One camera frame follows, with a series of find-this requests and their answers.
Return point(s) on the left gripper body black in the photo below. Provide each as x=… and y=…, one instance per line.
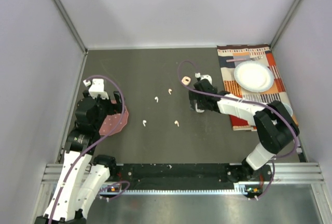
x=106, y=107

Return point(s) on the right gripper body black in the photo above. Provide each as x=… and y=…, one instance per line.
x=201, y=101

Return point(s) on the white earbud charging case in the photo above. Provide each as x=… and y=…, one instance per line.
x=199, y=110

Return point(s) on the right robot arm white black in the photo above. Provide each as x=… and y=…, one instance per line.
x=275, y=126

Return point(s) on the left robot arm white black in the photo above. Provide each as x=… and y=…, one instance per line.
x=82, y=175

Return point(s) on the pink earbud charging case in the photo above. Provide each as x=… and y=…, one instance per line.
x=186, y=80

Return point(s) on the pink polka dot plate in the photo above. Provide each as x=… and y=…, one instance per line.
x=113, y=120

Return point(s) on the white paper plate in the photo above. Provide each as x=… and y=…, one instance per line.
x=253, y=76

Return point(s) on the patterned orange placemat cloth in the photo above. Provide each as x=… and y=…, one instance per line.
x=276, y=92

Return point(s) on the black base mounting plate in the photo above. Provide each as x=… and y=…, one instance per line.
x=182, y=184

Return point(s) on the light blue cup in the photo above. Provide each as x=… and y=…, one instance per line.
x=288, y=108

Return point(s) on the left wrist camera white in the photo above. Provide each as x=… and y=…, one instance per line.
x=96, y=89

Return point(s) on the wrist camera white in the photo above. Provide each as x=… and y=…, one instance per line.
x=199, y=77
x=96, y=89

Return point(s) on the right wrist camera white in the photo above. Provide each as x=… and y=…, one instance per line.
x=199, y=77

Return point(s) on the pink handled fork rear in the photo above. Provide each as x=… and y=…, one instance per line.
x=245, y=59

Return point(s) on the left aluminium corner post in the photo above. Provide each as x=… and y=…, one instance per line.
x=68, y=22

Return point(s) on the aluminium corner post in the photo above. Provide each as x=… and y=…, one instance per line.
x=285, y=22
x=68, y=22

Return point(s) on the right aluminium corner post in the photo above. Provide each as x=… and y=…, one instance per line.
x=285, y=22

